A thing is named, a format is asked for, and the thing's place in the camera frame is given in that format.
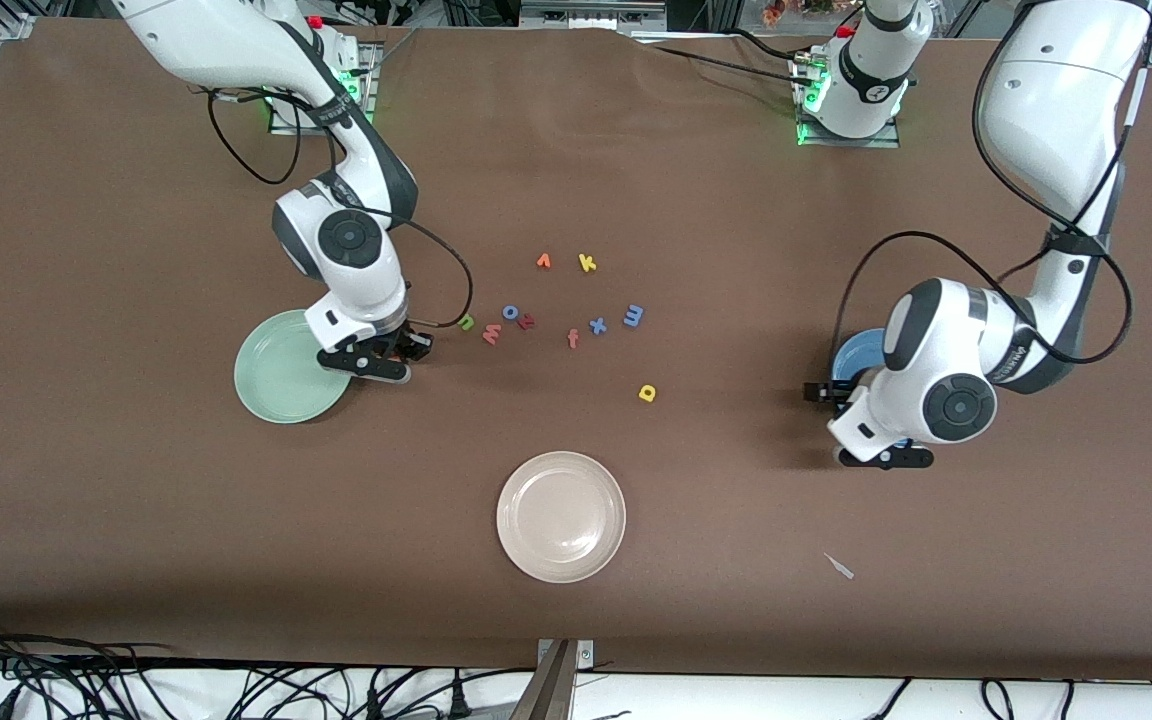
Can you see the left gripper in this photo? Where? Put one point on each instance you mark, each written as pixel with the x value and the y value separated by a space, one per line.
pixel 845 392

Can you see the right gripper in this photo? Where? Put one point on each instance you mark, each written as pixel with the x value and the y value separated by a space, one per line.
pixel 402 342

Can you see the red foam letter M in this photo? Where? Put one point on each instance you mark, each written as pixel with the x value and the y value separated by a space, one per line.
pixel 491 336

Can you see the blue foam letter E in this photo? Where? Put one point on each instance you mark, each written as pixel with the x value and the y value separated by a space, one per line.
pixel 633 316

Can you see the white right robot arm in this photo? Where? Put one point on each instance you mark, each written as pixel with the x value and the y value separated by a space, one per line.
pixel 346 240

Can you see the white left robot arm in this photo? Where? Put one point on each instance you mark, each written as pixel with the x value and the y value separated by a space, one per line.
pixel 1056 100

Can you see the blue plate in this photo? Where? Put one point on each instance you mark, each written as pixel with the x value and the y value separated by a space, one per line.
pixel 851 355

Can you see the light green plate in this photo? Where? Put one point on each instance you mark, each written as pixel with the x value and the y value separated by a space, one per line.
pixel 276 370

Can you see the small white paper scrap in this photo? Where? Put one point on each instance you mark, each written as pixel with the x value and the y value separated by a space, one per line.
pixel 839 566

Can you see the beige plate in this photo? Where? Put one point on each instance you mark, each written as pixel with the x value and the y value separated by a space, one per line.
pixel 561 517

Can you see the brown table cover sheet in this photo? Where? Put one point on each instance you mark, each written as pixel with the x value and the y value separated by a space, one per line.
pixel 136 500

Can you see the metal background device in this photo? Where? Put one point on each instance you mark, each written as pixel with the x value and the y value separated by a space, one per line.
pixel 591 15

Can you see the orange red background object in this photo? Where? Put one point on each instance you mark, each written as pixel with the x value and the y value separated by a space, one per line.
pixel 776 12

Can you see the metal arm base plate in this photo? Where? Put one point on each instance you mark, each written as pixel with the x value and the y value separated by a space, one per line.
pixel 886 143
pixel 372 55

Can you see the aluminium bracket at table edge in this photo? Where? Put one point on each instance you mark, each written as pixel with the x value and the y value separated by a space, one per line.
pixel 556 690

